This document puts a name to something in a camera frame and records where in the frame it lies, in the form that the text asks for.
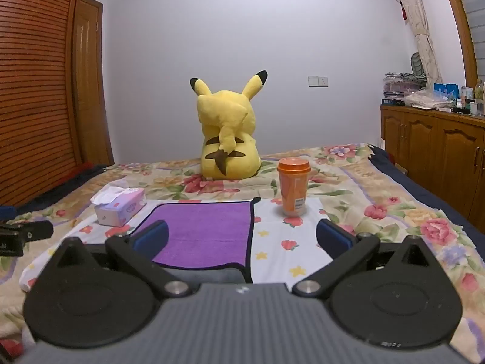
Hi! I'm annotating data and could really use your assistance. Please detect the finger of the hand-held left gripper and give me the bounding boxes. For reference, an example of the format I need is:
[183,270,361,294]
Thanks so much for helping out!
[0,220,54,243]

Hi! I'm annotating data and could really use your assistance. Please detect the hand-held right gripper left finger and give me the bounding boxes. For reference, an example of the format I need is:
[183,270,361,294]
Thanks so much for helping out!
[49,219,192,298]

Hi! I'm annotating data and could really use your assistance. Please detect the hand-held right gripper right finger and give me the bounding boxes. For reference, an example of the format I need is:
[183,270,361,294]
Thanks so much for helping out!
[292,219,440,298]

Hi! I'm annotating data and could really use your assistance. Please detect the purple towel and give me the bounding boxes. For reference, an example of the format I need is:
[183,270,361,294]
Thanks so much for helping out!
[131,197,262,283]

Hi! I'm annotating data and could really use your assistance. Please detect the tissue box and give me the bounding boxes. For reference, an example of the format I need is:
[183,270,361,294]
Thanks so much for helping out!
[90,187,148,227]

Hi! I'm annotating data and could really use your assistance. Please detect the white strawberry print cloth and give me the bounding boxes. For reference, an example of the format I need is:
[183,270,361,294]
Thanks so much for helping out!
[21,196,360,293]

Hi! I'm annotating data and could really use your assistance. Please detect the orange lidded cup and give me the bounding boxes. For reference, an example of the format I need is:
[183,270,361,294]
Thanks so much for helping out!
[276,157,312,217]

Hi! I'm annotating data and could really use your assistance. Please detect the wooden cabinet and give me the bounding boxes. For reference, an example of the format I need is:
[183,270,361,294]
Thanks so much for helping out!
[380,104,485,221]

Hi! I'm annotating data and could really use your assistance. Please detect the yellow plush toy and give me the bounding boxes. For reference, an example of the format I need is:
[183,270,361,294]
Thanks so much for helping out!
[189,70,269,182]

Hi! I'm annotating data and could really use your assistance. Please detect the wooden louvered wardrobe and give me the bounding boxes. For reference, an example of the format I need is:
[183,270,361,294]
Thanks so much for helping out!
[0,0,86,207]

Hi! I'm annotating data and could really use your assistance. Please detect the wooden door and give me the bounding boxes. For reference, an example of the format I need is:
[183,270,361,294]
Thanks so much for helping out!
[72,0,115,166]

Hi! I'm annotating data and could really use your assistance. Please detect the clear plastic bag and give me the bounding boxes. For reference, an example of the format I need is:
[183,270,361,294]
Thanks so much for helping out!
[403,89,456,109]

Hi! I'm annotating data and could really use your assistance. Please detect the clutter on cabinet top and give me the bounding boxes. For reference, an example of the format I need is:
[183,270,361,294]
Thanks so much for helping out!
[383,71,427,101]

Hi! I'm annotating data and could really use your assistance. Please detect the blue paper bag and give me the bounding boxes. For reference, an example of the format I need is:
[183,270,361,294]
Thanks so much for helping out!
[433,83,460,101]

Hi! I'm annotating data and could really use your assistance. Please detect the dark green fan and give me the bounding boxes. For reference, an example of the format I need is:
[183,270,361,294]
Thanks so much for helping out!
[410,52,427,79]

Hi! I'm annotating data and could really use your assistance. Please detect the yellow-green bottle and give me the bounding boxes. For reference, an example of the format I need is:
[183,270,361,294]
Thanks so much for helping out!
[474,79,485,115]

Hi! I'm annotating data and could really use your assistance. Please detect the patterned curtain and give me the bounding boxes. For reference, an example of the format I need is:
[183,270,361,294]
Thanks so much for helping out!
[386,0,443,85]

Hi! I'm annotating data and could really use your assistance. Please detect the window blinds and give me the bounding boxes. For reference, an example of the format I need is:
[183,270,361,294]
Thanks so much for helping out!
[451,0,485,89]

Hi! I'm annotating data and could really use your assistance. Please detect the wooden window frame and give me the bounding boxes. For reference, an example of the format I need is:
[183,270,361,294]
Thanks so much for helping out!
[437,0,479,89]

